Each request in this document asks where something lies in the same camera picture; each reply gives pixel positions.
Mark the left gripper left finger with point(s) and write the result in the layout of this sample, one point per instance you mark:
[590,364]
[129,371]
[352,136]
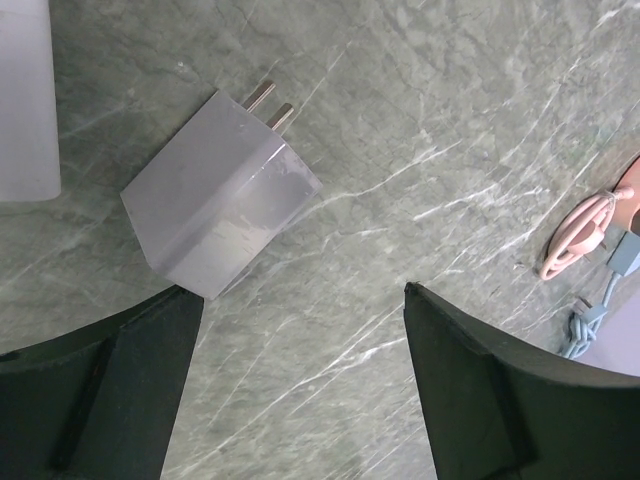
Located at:
[100,402]

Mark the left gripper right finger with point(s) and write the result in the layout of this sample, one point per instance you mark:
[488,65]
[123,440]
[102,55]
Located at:
[496,407]

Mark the white square charger plug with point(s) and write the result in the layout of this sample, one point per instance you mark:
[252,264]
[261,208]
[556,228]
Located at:
[217,193]

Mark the white rounded charger plug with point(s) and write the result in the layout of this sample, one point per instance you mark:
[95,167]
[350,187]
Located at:
[30,168]

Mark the pink round power strip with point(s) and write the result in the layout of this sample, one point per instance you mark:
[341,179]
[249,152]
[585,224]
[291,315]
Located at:
[626,214]

